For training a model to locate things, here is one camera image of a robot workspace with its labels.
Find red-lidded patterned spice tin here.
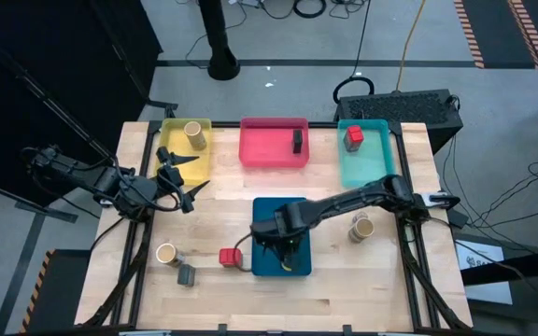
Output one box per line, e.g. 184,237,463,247
218,247,244,269
343,124,365,153

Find bamboo-lidded spice jar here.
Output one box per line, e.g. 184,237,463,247
155,242,186,268
183,120,208,151
347,217,375,245

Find yellow plastic tray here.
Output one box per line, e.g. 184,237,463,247
155,118,213,187

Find white printed sign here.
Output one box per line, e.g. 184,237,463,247
455,240,514,305

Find black floor mat orange stripes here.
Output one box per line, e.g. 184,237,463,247
19,248,93,335
453,0,538,70

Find black looped floor cable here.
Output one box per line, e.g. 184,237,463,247
333,0,375,105

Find black mesh computer case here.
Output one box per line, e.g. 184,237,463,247
333,88,464,155

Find black power adapter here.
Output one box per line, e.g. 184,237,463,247
446,207,471,230

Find blue plastic tray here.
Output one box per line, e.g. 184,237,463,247
250,196,313,277

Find black aluminium table frame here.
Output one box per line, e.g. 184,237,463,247
81,119,474,335

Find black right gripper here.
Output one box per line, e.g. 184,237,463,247
251,225,309,273

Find black folding partition screen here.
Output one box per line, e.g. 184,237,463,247
0,0,163,206

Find red plastic tray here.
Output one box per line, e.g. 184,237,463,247
238,117,310,169

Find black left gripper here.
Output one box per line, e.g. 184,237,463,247
156,147,211,214

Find yellow floor cable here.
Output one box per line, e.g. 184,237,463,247
393,0,427,92

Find black metal bar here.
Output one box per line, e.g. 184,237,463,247
460,245,538,287

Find teal plastic tray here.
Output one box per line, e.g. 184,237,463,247
336,119,396,189

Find black stand pole with base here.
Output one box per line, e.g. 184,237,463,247
197,0,241,82

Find black coiled cable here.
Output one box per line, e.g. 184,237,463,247
292,0,327,20

